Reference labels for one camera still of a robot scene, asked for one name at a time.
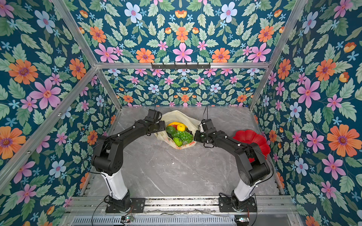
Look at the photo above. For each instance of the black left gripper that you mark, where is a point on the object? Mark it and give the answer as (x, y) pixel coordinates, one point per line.
(162, 125)

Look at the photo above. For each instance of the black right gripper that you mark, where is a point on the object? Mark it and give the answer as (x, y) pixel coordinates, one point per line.
(200, 135)

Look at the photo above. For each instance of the yellowish translucent plastic bag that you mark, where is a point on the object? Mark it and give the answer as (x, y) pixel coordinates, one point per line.
(192, 125)

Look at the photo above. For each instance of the red flower-shaped plastic plate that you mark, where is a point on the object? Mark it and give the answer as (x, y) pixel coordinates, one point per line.
(250, 137)

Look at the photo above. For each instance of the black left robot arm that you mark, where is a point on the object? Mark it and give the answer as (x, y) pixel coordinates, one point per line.
(107, 158)

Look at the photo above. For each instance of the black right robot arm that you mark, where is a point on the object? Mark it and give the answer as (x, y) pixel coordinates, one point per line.
(252, 165)

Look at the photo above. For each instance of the dark green avocado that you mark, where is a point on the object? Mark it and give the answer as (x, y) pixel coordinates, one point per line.
(171, 130)

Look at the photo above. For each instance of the yellow banana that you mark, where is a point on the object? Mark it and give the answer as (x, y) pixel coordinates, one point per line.
(174, 124)

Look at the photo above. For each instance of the green grape bunch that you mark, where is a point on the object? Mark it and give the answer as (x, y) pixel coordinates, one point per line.
(184, 136)

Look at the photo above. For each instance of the yellow bumpy fruit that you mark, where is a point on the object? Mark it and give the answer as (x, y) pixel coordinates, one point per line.
(181, 127)

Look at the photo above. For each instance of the light green custard apple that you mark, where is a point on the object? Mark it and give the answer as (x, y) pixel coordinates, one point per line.
(178, 141)

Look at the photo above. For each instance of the black hook rail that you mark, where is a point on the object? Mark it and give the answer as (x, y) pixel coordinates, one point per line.
(176, 66)

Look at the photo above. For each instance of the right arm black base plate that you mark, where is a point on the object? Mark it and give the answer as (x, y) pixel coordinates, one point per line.
(237, 204)

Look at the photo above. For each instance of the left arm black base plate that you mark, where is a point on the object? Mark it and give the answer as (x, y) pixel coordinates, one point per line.
(126, 205)

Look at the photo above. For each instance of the aluminium frame rail base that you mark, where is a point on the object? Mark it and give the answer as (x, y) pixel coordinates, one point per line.
(262, 210)

